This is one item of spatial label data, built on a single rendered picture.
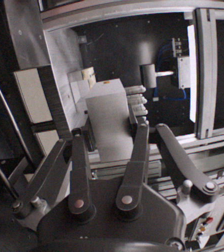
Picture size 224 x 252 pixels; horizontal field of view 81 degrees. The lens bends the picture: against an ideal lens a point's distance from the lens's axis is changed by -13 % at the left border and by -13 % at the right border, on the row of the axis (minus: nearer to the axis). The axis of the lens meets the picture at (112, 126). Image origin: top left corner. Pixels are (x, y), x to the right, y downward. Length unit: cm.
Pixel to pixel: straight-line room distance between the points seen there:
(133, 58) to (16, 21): 61
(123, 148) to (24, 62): 22
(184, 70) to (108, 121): 46
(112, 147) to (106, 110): 5
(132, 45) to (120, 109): 65
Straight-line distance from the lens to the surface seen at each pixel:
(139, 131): 15
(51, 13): 42
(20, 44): 30
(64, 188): 33
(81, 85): 58
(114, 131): 19
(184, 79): 60
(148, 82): 58
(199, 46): 47
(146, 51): 83
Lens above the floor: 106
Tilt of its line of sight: 4 degrees down
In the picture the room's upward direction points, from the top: 81 degrees clockwise
